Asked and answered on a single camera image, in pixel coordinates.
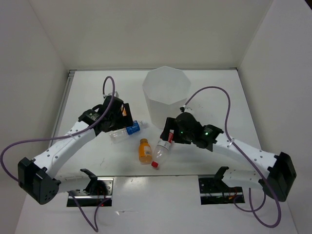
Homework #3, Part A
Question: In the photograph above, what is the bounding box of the red label water bottle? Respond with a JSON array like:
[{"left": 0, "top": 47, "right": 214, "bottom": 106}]
[{"left": 151, "top": 130, "right": 174, "bottom": 169}]

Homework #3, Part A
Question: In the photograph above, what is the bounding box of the orange juice bottle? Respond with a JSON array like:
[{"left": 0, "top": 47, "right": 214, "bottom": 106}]
[{"left": 138, "top": 138, "right": 152, "bottom": 164}]

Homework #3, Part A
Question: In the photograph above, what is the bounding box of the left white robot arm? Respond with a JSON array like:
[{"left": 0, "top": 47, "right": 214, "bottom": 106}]
[{"left": 18, "top": 95, "right": 133, "bottom": 205}]

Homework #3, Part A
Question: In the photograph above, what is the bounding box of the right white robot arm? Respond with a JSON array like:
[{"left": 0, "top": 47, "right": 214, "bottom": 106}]
[{"left": 160, "top": 112, "right": 297, "bottom": 202}]

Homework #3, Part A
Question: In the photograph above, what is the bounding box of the translucent white bin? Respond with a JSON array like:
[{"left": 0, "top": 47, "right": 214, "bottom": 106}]
[{"left": 142, "top": 66, "right": 191, "bottom": 129}]

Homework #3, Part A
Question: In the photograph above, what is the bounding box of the blue label clear bottle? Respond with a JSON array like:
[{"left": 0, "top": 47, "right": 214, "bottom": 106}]
[{"left": 109, "top": 120, "right": 149, "bottom": 143}]

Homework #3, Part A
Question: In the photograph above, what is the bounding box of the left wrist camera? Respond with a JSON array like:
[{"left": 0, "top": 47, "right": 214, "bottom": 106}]
[{"left": 103, "top": 91, "right": 119, "bottom": 99}]

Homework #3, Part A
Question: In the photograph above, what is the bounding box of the aluminium table edge rail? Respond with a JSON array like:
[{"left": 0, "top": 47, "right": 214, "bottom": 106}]
[{"left": 51, "top": 70, "right": 76, "bottom": 137}]

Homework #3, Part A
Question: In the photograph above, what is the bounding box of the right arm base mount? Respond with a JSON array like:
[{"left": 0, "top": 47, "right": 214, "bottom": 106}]
[{"left": 198, "top": 175, "right": 245, "bottom": 205}]

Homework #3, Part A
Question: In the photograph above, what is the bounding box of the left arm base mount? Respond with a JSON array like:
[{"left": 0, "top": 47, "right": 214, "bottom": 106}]
[{"left": 71, "top": 177, "right": 114, "bottom": 207}]

